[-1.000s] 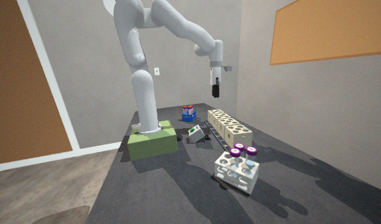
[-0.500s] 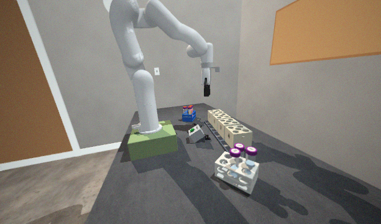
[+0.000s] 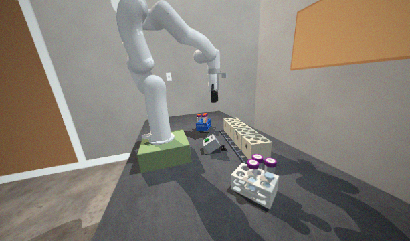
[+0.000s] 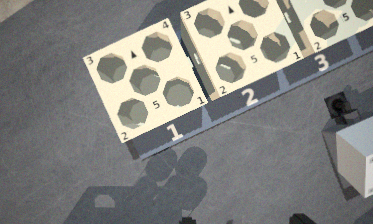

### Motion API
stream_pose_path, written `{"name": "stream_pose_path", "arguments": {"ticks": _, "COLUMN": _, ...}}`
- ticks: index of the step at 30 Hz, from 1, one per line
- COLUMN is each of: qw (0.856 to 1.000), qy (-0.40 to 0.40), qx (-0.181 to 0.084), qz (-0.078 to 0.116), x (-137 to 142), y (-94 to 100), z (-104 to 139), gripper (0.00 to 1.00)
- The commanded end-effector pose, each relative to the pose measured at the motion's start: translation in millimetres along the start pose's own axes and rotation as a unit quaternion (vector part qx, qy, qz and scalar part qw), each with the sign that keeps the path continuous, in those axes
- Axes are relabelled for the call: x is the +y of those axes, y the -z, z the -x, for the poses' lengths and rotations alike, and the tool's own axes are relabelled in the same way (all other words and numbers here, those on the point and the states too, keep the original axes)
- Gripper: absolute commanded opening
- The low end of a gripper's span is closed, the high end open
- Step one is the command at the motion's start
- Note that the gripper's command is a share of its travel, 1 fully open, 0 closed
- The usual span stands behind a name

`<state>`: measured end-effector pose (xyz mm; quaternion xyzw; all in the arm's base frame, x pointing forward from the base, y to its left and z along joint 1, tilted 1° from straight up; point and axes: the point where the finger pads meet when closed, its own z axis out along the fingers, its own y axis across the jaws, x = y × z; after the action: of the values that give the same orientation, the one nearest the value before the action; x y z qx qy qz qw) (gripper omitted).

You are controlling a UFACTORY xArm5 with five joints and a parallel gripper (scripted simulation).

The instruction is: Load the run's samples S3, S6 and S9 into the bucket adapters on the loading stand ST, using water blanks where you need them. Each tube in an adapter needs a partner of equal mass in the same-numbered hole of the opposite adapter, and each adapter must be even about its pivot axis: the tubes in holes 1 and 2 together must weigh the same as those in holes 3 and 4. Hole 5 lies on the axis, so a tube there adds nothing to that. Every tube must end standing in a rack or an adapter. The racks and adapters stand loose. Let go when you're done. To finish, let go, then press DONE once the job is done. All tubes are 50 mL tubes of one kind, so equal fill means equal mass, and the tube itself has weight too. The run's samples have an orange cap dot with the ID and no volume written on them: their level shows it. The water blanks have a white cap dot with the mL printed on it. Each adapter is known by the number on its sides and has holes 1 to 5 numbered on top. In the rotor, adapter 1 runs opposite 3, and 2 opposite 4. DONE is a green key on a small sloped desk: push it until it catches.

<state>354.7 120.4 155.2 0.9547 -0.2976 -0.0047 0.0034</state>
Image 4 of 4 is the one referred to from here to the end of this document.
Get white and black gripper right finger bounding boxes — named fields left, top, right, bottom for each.
left=289, top=213, right=316, bottom=224

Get cream square adapter block with numbered holes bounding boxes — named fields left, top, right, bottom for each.
left=180, top=0, right=303, bottom=101

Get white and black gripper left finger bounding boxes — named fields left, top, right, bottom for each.
left=182, top=217, right=196, bottom=224

